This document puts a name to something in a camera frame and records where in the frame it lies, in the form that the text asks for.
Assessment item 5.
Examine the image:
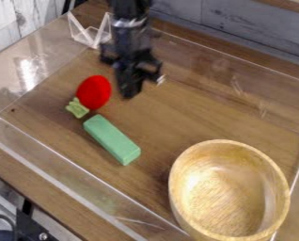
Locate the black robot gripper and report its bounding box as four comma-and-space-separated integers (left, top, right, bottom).
98, 17, 164, 99

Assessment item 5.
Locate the red plush strawberry toy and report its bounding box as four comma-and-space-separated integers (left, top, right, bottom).
65, 75, 112, 119

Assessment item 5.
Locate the clear acrylic front barrier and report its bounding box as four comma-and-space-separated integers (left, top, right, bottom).
0, 119, 189, 241

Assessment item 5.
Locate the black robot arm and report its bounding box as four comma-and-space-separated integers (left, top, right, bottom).
98, 0, 162, 99

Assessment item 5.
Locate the clear acrylic corner bracket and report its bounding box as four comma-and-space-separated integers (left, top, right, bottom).
66, 12, 112, 49

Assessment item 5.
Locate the green rectangular block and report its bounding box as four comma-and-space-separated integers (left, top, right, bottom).
82, 114, 140, 166

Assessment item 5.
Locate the black cable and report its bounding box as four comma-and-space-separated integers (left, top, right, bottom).
0, 214, 17, 241

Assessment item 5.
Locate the black clamp with screw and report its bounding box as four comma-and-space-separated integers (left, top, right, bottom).
15, 210, 58, 241

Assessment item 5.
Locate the wooden bowl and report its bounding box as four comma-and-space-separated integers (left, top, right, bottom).
168, 139, 289, 241

